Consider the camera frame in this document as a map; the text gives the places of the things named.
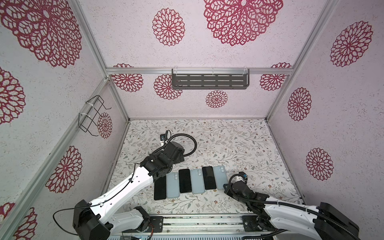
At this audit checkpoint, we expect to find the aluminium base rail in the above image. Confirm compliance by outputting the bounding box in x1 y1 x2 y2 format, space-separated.
77 213 271 238

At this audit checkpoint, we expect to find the light blue phone case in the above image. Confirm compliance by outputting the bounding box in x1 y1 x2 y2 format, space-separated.
190 169 205 194
166 172 180 199
213 166 228 190

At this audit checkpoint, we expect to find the black phone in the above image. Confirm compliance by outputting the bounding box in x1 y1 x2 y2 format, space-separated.
154 177 167 201

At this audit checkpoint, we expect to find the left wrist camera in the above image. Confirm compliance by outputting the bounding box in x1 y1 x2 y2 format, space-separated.
160 130 172 146

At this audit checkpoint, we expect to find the dark metal wall shelf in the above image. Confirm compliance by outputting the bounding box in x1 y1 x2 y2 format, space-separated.
171 69 250 90

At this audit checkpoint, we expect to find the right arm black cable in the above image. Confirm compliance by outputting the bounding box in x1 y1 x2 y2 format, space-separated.
227 173 361 240

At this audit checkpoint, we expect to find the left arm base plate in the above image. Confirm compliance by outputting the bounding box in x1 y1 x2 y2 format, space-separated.
123 216 164 234

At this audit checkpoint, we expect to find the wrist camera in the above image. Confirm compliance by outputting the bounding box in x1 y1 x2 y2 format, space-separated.
232 172 248 183
160 130 172 146

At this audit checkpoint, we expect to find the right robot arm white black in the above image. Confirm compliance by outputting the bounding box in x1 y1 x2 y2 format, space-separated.
223 179 360 240

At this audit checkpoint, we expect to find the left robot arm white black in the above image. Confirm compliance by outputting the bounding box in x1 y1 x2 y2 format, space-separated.
73 142 185 240

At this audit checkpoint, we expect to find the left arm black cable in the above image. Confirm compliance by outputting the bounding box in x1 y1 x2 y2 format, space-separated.
52 133 198 236

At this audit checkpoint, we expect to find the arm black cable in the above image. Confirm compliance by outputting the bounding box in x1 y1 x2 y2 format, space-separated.
227 173 361 240
52 133 198 236

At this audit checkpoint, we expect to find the black wire wall rack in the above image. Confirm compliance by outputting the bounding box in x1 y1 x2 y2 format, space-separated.
78 95 113 139

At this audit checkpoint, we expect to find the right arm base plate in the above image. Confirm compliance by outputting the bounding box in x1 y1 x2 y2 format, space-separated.
242 215 269 232

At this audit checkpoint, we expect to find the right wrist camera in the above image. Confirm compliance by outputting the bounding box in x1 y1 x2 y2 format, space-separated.
232 172 248 183

